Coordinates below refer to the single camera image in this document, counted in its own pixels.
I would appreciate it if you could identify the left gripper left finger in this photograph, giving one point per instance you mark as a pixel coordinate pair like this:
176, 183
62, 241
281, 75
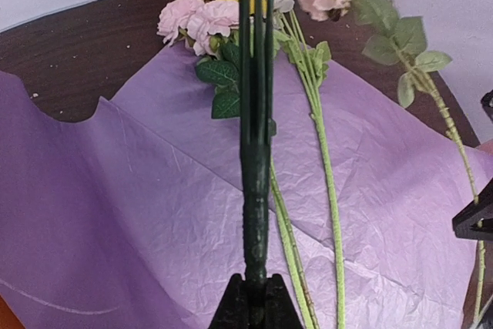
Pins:
233, 311

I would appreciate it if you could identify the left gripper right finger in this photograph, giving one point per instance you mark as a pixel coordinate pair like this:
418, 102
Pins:
279, 311

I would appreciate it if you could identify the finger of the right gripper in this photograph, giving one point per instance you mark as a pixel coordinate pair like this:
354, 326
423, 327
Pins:
474, 222

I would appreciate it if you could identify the purple tissue paper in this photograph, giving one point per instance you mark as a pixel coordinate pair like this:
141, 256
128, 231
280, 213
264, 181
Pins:
133, 218

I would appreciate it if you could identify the peach pink rose stem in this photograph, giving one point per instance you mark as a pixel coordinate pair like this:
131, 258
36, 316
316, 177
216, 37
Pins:
385, 36

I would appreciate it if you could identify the pink carnation flower stem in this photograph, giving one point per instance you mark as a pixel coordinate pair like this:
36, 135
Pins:
210, 30

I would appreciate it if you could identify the blue hydrangea flower stem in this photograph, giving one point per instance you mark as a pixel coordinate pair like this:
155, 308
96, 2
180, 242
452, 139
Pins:
256, 131

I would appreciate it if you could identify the white flower stem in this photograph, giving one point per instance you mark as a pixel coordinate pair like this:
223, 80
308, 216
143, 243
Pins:
312, 67

